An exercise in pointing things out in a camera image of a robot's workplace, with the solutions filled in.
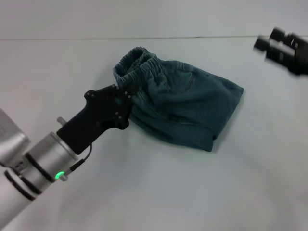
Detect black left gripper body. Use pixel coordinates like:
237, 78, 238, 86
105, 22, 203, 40
57, 84, 132, 154

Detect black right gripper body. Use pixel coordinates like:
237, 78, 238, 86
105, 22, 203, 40
266, 32, 308, 76

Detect blue denim shorts with print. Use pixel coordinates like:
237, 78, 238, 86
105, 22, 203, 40
112, 46, 245, 153

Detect thin cable with metal plug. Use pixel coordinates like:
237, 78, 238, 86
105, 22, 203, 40
64, 144, 93, 181

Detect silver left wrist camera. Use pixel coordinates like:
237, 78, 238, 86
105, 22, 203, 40
0, 108, 31, 167

